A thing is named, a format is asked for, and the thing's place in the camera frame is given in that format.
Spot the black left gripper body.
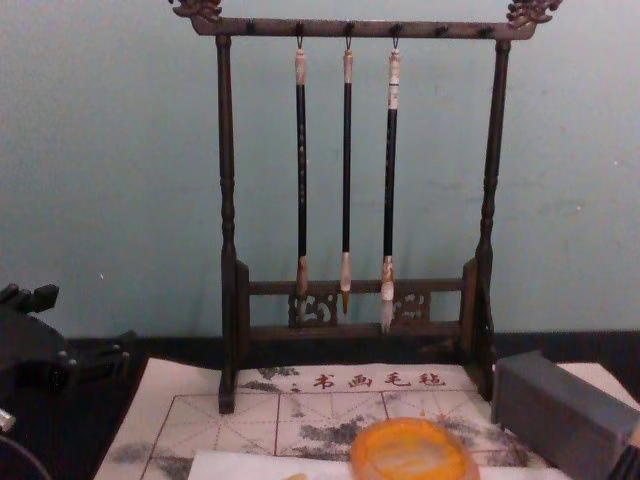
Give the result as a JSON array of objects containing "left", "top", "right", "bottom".
[{"left": 0, "top": 308, "right": 70, "bottom": 397}]

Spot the grey rectangular block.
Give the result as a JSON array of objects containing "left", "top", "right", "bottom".
[{"left": 490, "top": 349, "right": 640, "bottom": 470}]

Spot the black table cloth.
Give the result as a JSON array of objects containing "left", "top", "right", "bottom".
[{"left": 0, "top": 333, "right": 640, "bottom": 480}]

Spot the white printed felt mat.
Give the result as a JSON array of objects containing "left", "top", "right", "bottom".
[{"left": 93, "top": 355, "right": 640, "bottom": 480}]

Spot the white paper sheet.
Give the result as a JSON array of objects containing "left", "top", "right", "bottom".
[{"left": 188, "top": 448, "right": 572, "bottom": 480}]

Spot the dark wooden brush rack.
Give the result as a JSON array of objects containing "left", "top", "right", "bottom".
[{"left": 168, "top": 0, "right": 554, "bottom": 416}]

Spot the orange round dish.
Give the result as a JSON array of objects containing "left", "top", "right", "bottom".
[{"left": 349, "top": 416, "right": 482, "bottom": 480}]

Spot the black brush with brown tip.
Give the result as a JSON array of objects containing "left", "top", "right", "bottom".
[{"left": 293, "top": 47, "right": 313, "bottom": 322}]

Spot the thin black brush, amber tip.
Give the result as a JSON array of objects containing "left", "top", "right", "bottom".
[{"left": 339, "top": 48, "right": 358, "bottom": 316}]

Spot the black brush with white tip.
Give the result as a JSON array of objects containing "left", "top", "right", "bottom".
[{"left": 379, "top": 48, "right": 404, "bottom": 335}]

